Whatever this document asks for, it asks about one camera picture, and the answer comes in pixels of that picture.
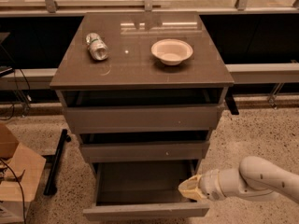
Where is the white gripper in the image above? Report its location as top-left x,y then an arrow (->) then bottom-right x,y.
178,169 -> 225,201

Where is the grey bottom drawer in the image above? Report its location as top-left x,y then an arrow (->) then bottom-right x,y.
83,160 -> 209,221

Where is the grey drawer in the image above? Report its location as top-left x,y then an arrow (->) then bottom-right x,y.
83,160 -> 209,221
80,131 -> 210,162
64,105 -> 224,134

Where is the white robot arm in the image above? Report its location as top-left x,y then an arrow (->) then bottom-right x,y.
178,156 -> 299,203

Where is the grey middle drawer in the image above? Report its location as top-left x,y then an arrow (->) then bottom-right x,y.
80,131 -> 210,162

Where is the grey drawer cabinet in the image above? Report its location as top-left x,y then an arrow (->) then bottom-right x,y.
49,11 -> 235,173

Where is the grey top drawer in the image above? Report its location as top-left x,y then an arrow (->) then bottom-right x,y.
64,105 -> 224,134

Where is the black stand leg right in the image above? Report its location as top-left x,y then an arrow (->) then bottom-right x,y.
225,89 -> 239,115

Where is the white paper bowl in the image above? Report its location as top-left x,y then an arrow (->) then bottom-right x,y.
151,39 -> 193,65

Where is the black metal stand leg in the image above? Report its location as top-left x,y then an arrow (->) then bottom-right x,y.
43,129 -> 71,196

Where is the cardboard box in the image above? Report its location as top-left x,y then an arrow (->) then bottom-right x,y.
0,124 -> 46,224

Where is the crushed silver can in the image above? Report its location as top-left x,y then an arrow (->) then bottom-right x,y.
85,33 -> 108,61

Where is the black cable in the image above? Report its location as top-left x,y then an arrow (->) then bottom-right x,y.
0,158 -> 27,224

